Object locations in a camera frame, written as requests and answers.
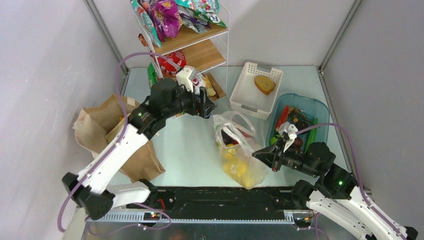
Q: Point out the white red chips bag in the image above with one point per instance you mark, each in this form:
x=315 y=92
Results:
x=202 y=80

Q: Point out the purple snack bag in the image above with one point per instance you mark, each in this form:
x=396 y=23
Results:
x=169 y=17

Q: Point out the red snack bag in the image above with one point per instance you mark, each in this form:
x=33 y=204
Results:
x=177 y=57

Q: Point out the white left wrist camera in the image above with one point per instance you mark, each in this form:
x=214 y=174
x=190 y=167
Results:
x=185 y=78

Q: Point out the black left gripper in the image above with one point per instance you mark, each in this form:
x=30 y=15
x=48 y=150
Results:
x=202 y=106

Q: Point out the teal plastic tub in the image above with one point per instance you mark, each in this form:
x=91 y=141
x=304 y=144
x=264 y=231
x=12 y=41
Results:
x=298 y=110

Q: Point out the translucent plastic grocery bag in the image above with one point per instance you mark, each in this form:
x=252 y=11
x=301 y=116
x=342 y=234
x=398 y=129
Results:
x=235 y=152

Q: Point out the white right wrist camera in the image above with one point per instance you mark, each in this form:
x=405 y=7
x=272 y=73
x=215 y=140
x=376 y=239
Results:
x=288 y=132

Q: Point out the white wire wooden shelf rack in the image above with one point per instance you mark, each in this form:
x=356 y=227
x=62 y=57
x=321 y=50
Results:
x=204 y=51

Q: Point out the green toy cucumber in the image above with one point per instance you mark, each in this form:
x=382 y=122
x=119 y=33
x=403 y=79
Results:
x=311 y=138

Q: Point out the slice of toasted bread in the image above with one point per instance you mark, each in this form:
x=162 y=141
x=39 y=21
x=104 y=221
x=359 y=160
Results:
x=264 y=84

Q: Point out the green white snack bag top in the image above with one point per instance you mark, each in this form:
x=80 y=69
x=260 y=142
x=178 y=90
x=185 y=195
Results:
x=199 y=15

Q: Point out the teal snack bag left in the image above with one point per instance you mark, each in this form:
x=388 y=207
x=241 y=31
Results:
x=147 y=27

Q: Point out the brown toy potato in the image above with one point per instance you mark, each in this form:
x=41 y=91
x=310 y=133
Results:
x=298 y=142

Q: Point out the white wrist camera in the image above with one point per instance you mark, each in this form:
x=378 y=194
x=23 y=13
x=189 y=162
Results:
x=288 y=132
x=185 y=78

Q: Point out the white plastic basket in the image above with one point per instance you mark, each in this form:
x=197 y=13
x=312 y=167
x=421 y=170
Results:
x=247 y=98

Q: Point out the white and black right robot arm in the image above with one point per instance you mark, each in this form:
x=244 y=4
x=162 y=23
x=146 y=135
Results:
x=336 y=194

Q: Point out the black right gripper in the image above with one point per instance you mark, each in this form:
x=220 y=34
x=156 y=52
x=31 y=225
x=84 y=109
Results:
x=267 y=155

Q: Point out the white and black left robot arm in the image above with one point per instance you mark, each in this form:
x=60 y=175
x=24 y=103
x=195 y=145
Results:
x=91 y=190

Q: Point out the brown burlap tote bag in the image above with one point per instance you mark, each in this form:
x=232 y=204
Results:
x=96 y=127

